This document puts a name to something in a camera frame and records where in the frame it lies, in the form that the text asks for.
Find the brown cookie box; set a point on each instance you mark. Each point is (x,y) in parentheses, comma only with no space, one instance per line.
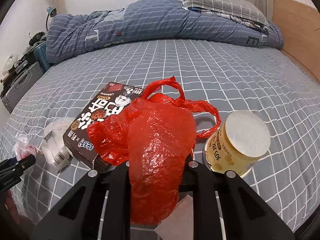
(88,136)

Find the grey checked pillow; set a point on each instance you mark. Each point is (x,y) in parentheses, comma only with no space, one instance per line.
(239,8)

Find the grey checked bed sheet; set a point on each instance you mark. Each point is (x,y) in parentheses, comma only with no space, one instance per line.
(229,77)

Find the white tissue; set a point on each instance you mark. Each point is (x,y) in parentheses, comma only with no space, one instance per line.
(180,223)

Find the clear plastic bag red print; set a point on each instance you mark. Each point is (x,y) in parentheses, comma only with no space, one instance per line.
(23,148)

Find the grey suitcase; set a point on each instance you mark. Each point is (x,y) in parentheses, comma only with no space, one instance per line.
(11,97)

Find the teal suitcase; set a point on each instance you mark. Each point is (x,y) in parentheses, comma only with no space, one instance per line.
(40,54)

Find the blue desk lamp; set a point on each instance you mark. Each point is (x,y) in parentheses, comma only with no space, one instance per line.
(51,13)

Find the blue striped duvet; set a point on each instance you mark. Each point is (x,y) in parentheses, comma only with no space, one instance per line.
(70,36)

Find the person left hand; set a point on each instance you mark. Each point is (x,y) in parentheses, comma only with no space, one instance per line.
(9,203)

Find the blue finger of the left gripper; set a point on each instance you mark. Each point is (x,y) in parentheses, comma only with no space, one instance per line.
(8,162)
(21,165)

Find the yellow instant noodle cup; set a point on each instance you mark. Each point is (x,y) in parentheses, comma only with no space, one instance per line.
(238,144)

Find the white helmet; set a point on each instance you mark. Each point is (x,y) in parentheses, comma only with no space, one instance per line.
(9,65)

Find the wooden headboard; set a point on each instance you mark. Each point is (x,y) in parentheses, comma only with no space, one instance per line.
(299,25)

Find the white drawstring pouch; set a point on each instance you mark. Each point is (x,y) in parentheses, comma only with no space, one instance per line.
(53,146)

